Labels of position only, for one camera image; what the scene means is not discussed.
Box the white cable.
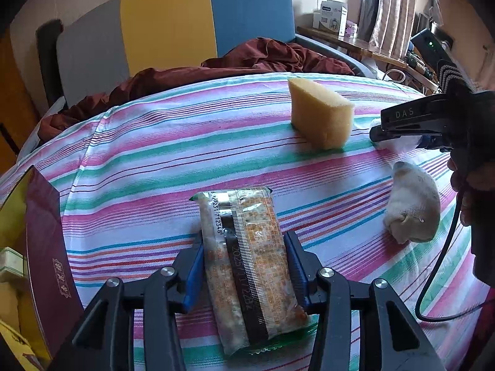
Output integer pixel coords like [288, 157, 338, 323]
[382, 68, 408, 83]

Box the beige curtain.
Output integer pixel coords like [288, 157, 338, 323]
[361, 0, 416, 58]

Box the white plastic bag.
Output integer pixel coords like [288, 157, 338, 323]
[373, 124, 424, 152]

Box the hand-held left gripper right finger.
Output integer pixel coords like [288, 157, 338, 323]
[284, 231, 436, 371]

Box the person's right hand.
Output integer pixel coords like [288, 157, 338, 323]
[449, 155, 476, 228]

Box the maroon gift box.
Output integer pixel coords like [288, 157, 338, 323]
[0, 165, 86, 371]

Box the grey yellow blue sofa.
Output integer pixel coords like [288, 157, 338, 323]
[37, 0, 372, 113]

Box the black power adapter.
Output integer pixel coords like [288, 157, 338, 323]
[410, 28, 453, 62]

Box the wooden side table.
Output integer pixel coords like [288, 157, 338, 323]
[296, 26, 439, 93]

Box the wooden wardrobe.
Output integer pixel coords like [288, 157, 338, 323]
[0, 27, 39, 155]

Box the black cable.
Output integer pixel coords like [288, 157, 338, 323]
[417, 183, 486, 322]

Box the maroon blanket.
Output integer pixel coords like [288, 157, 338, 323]
[39, 38, 356, 143]

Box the white rolled sock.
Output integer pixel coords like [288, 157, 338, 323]
[383, 161, 441, 245]

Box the snack packet with dark stripe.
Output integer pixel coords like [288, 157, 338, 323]
[189, 187, 312, 357]

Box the green patterned carton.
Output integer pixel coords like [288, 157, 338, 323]
[0, 248, 27, 284]

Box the white and blue carton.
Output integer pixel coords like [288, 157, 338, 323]
[312, 0, 349, 35]

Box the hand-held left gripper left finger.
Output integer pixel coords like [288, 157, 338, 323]
[58, 230, 205, 371]

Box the striped tablecloth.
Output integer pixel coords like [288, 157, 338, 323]
[0, 71, 495, 371]

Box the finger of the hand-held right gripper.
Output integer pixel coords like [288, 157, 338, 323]
[368, 123, 443, 151]

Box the yellow sponge wedge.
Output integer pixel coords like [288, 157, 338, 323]
[288, 77, 355, 151]

